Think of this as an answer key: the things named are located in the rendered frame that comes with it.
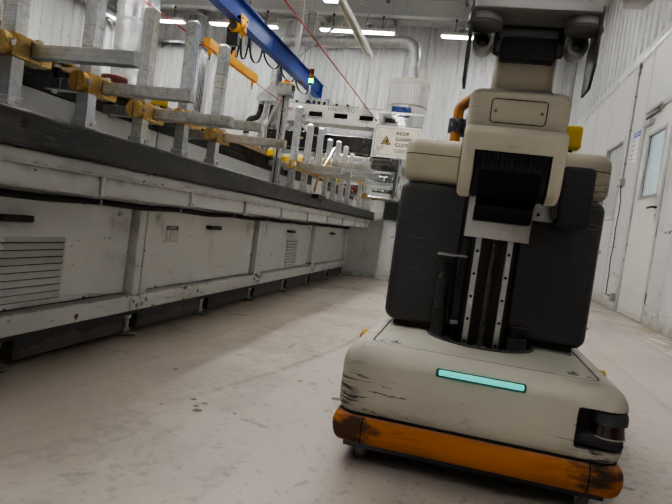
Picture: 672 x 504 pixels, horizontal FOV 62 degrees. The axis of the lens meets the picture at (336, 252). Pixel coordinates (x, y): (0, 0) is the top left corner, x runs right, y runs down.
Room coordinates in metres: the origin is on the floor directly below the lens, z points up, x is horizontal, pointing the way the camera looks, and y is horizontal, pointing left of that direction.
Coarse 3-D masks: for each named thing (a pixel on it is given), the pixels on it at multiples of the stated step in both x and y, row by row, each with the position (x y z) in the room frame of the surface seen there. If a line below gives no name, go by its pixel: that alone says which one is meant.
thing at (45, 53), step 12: (36, 48) 1.25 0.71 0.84; (48, 48) 1.24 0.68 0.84; (60, 48) 1.24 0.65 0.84; (72, 48) 1.23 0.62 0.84; (84, 48) 1.22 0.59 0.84; (96, 48) 1.22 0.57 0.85; (48, 60) 1.26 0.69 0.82; (60, 60) 1.24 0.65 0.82; (72, 60) 1.23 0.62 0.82; (84, 60) 1.22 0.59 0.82; (96, 60) 1.22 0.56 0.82; (108, 60) 1.21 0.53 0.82; (120, 60) 1.20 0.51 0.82; (132, 60) 1.20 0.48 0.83
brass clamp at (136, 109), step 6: (132, 102) 1.68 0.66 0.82; (138, 102) 1.67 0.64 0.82; (144, 102) 1.69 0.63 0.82; (126, 108) 1.68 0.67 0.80; (132, 108) 1.68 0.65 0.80; (138, 108) 1.67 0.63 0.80; (144, 108) 1.68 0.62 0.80; (150, 108) 1.72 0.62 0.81; (156, 108) 1.75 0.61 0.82; (132, 114) 1.68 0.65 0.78; (138, 114) 1.68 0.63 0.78; (144, 114) 1.70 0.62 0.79; (150, 114) 1.73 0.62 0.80; (150, 120) 1.73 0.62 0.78; (156, 120) 1.76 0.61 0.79
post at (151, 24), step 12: (144, 12) 1.71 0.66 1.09; (156, 12) 1.71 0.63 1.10; (144, 24) 1.71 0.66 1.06; (156, 24) 1.72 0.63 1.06; (144, 36) 1.71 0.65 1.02; (156, 36) 1.72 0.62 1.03; (144, 48) 1.71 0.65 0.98; (156, 48) 1.73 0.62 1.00; (144, 60) 1.70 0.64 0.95; (144, 72) 1.70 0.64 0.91; (144, 84) 1.70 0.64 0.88; (132, 120) 1.71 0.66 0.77; (144, 120) 1.71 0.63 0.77; (132, 132) 1.71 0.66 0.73; (144, 132) 1.72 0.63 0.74
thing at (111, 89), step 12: (48, 84) 1.53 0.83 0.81; (60, 84) 1.53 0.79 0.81; (108, 84) 1.49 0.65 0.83; (120, 84) 1.49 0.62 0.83; (132, 84) 1.48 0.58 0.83; (120, 96) 1.51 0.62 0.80; (132, 96) 1.49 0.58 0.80; (144, 96) 1.47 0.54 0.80; (156, 96) 1.46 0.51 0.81; (168, 96) 1.45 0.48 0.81; (180, 96) 1.45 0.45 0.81; (192, 96) 1.45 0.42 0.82
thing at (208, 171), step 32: (0, 96) 1.21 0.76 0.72; (0, 128) 1.18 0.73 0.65; (32, 128) 1.26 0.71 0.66; (64, 128) 1.36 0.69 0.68; (96, 160) 1.49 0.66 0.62; (128, 160) 1.62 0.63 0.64; (160, 160) 1.78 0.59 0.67; (192, 160) 1.98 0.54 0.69; (256, 192) 2.60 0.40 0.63; (288, 192) 3.05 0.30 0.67
